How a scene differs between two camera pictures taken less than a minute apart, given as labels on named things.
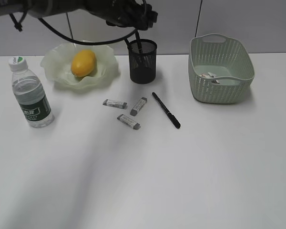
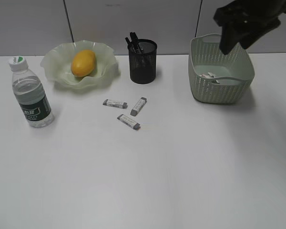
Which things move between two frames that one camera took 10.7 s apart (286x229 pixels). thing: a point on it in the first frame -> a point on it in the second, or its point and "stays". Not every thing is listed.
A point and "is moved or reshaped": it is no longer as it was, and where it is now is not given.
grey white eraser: x=115 y=103 stays
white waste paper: x=209 y=75 stays
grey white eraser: x=140 y=103 stays
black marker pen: x=138 y=42 -> x=131 y=45
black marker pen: x=175 y=121 -> x=135 y=40
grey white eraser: x=128 y=122 stays
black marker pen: x=138 y=41 is moved or reshaped
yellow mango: x=83 y=62 stays
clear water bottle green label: x=30 y=94 stays
